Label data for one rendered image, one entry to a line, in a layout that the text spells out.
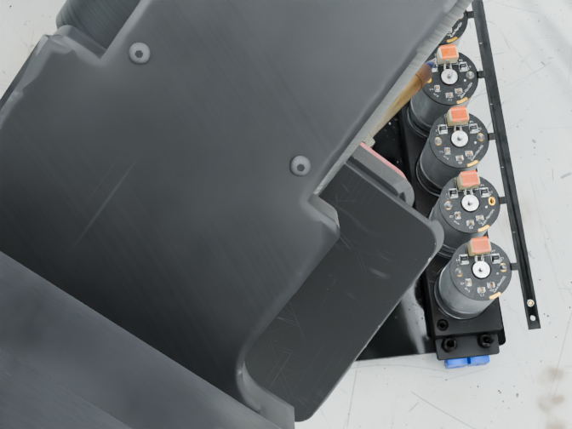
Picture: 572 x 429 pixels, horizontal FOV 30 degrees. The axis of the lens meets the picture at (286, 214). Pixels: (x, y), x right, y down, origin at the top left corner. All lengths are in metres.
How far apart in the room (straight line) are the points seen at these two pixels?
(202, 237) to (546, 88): 0.39
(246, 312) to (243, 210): 0.02
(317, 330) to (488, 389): 0.22
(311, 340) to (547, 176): 0.26
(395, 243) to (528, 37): 0.29
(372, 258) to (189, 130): 0.13
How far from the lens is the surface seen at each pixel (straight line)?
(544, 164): 0.52
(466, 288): 0.43
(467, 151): 0.45
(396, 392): 0.49
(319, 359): 0.28
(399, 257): 0.27
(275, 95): 0.15
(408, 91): 0.41
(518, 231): 0.44
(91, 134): 0.15
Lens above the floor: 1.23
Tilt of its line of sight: 74 degrees down
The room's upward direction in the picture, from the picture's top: 4 degrees clockwise
